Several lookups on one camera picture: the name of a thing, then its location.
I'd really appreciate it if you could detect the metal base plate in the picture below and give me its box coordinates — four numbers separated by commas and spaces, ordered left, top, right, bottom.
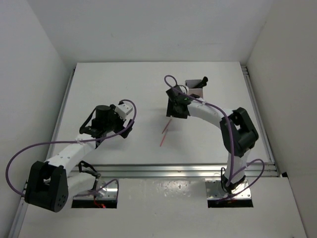
205, 179, 252, 200
75, 178, 119, 200

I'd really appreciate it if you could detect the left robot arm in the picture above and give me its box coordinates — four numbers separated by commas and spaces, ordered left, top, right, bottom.
24, 100, 137, 212

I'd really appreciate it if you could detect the white organizer box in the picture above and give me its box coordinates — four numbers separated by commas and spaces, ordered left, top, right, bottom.
185, 79, 204, 98

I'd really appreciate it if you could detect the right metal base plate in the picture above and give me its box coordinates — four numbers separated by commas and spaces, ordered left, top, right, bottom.
205, 179, 252, 200

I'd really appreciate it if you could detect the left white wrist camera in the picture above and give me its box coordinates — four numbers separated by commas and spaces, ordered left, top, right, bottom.
114, 102, 133, 120

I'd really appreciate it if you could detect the long pink stick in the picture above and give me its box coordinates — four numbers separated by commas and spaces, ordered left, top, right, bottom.
159, 129, 168, 147

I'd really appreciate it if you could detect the thin pink brush stick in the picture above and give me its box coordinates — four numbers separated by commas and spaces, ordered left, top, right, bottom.
162, 118, 172, 134

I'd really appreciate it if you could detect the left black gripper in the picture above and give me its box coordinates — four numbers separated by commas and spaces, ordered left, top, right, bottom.
103, 104, 133, 137

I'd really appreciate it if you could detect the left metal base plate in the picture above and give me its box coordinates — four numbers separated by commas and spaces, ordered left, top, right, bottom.
75, 178, 119, 200

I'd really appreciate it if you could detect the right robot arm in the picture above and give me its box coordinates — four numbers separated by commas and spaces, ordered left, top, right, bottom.
166, 85, 259, 194

